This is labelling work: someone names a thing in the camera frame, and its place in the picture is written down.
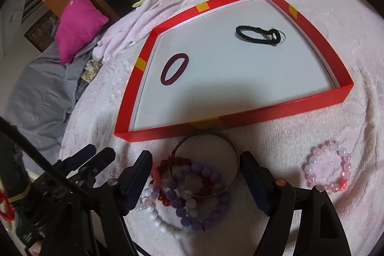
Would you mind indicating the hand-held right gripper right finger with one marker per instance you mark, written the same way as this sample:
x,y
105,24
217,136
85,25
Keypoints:
x,y
258,190

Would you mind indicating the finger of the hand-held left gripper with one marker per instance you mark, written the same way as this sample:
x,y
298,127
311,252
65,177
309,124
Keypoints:
x,y
103,157
85,154

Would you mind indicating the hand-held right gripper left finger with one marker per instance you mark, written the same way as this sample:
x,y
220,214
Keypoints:
x,y
132,194

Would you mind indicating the metal bangle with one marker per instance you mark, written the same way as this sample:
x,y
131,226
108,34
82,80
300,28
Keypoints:
x,y
210,194

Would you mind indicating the red cardboard box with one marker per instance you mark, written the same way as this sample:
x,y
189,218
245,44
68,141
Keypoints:
x,y
270,115

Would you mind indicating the person's left hand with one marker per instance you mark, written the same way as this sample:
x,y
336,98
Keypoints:
x,y
35,249

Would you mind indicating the grey bed sheet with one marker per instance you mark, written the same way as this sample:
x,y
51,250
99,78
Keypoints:
x,y
39,94

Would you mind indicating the floral cloth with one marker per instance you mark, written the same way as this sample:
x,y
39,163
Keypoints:
x,y
91,71

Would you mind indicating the magenta pillow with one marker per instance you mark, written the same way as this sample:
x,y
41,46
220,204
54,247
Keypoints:
x,y
78,28

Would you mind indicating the dark wicker panel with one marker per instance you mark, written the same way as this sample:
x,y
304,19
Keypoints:
x,y
42,31

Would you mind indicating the white slatted vent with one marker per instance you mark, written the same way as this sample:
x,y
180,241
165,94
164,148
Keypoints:
x,y
31,4

